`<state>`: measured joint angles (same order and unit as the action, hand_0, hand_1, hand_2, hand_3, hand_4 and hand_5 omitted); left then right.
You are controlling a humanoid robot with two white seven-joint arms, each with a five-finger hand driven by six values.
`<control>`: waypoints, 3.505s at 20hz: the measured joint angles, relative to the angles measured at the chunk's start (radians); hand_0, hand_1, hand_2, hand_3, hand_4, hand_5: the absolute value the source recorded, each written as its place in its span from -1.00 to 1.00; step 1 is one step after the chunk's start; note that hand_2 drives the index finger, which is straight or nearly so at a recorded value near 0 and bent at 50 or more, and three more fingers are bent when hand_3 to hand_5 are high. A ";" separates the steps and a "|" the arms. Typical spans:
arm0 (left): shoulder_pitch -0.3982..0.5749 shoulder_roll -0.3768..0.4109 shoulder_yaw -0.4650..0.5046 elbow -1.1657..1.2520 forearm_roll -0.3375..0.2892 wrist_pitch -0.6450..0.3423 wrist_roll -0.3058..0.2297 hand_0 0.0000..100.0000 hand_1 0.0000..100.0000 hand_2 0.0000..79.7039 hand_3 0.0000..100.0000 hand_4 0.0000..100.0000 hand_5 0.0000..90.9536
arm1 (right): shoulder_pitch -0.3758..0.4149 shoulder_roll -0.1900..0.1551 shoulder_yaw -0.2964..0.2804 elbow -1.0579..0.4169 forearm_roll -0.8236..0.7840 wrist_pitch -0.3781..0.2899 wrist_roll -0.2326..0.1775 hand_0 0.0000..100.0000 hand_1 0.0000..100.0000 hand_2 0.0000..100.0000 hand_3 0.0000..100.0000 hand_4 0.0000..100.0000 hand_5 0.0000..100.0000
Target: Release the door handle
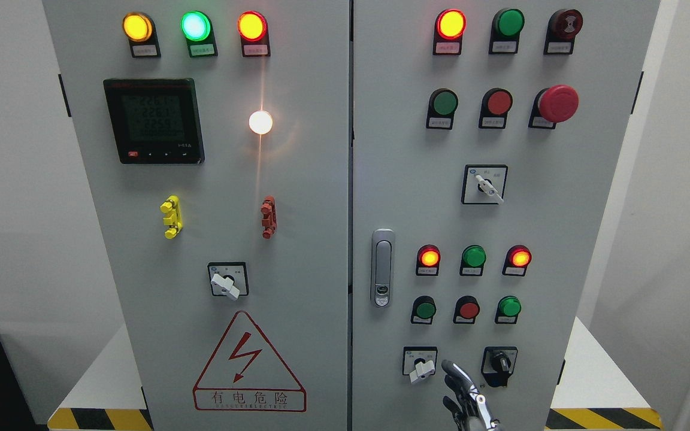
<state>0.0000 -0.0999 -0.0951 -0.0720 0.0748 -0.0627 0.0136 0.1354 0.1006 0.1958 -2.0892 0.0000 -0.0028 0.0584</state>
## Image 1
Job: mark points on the lower white rotary switch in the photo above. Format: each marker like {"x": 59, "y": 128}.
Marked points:
{"x": 418, "y": 362}

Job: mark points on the green push button upper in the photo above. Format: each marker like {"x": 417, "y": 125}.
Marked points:
{"x": 443, "y": 103}

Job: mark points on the red lit lamp middle right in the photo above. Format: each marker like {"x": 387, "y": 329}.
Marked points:
{"x": 517, "y": 260}

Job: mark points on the yellow indicator lamp top left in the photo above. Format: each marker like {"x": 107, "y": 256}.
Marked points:
{"x": 141, "y": 34}

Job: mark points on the green push button lower left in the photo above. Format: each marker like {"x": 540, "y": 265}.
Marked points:
{"x": 423, "y": 310}

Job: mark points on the white rotary switch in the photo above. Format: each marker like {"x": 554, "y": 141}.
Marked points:
{"x": 418, "y": 362}
{"x": 228, "y": 279}

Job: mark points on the white platform with hazard stripes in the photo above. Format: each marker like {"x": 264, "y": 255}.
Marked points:
{"x": 592, "y": 394}

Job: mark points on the yellow terminal connector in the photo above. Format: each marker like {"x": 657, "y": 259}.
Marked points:
{"x": 173, "y": 218}

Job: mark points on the grey right cabinet door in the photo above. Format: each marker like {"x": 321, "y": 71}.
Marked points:
{"x": 486, "y": 138}

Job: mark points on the red lit lamp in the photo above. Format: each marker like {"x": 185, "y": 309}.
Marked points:
{"x": 428, "y": 258}
{"x": 448, "y": 32}
{"x": 517, "y": 260}

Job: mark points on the red push button upper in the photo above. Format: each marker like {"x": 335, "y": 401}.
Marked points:
{"x": 495, "y": 107}

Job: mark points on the green lit indicator lamp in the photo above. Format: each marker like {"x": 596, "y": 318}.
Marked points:
{"x": 198, "y": 32}

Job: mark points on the green push button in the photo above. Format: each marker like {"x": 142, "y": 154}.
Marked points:
{"x": 443, "y": 103}
{"x": 508, "y": 310}
{"x": 423, "y": 310}

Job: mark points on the upper right rotary switch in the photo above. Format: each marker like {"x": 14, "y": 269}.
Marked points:
{"x": 484, "y": 184}

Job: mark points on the red electric hazard sticker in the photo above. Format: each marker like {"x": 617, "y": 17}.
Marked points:
{"x": 245, "y": 372}

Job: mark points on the red push button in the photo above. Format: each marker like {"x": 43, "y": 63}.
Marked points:
{"x": 495, "y": 107}
{"x": 466, "y": 310}

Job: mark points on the red emergency stop button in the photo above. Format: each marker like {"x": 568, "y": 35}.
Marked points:
{"x": 553, "y": 105}

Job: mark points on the green push button lower right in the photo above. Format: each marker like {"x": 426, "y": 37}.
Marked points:
{"x": 508, "y": 310}

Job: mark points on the black knob selector switch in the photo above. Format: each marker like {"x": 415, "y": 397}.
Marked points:
{"x": 498, "y": 365}

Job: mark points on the left white rotary switch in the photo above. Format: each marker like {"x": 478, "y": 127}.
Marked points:
{"x": 228, "y": 279}

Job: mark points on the green lamp top right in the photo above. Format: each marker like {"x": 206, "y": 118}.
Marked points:
{"x": 506, "y": 27}

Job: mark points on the red push button lower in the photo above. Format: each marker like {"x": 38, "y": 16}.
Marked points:
{"x": 466, "y": 310}

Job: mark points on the grey left cabinet door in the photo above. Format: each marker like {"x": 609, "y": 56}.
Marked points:
{"x": 298, "y": 278}

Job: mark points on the red lit lamp top right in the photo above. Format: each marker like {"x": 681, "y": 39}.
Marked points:
{"x": 448, "y": 32}

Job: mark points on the grey cabinet door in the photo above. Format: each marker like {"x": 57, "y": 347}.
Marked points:
{"x": 298, "y": 278}
{"x": 486, "y": 138}

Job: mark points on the red terminal connector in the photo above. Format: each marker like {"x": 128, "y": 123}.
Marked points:
{"x": 269, "y": 217}

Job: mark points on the black digital power meter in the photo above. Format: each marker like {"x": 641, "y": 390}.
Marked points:
{"x": 155, "y": 120}

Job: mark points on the red ringed yellow lamp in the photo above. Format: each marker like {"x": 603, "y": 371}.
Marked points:
{"x": 253, "y": 33}

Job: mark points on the silver door handle lever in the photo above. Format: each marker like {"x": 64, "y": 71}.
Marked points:
{"x": 382, "y": 261}

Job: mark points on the red lit lamp middle left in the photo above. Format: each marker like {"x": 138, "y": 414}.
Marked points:
{"x": 428, "y": 258}

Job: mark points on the dark red buzzer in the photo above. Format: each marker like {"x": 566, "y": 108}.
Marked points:
{"x": 562, "y": 30}

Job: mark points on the green lamp middle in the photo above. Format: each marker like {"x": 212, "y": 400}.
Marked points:
{"x": 472, "y": 261}

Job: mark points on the white lit indicator lamp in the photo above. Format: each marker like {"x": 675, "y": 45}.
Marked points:
{"x": 260, "y": 122}

